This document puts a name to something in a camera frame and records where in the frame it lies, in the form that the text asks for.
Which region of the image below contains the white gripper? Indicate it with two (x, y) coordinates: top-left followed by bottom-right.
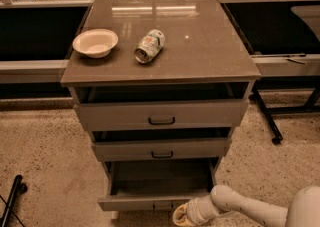
(172, 195), (221, 227)

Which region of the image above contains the grey bottom drawer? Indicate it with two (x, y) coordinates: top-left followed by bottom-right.
(98, 157), (219, 211)

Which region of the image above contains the grey drawer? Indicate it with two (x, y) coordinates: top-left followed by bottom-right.
(74, 82), (249, 131)
(92, 127), (231, 161)
(98, 157), (219, 211)

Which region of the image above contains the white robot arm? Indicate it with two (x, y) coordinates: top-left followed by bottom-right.
(173, 185), (320, 227)

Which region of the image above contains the grey middle drawer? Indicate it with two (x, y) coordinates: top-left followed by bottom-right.
(92, 127), (231, 161)

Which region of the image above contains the grey top drawer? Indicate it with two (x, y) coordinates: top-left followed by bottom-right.
(74, 82), (249, 131)

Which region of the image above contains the grey drawer cabinet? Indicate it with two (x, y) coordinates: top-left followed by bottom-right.
(60, 0), (262, 173)

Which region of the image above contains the black metal stand leg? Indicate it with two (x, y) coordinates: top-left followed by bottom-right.
(252, 86), (320, 145)

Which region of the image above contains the black tripod leg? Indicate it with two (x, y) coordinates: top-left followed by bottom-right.
(0, 175), (28, 227)

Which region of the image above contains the green and white soda can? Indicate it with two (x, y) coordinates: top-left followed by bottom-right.
(134, 29), (165, 64)

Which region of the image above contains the white bowl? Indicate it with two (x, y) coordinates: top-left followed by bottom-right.
(72, 29), (118, 59)

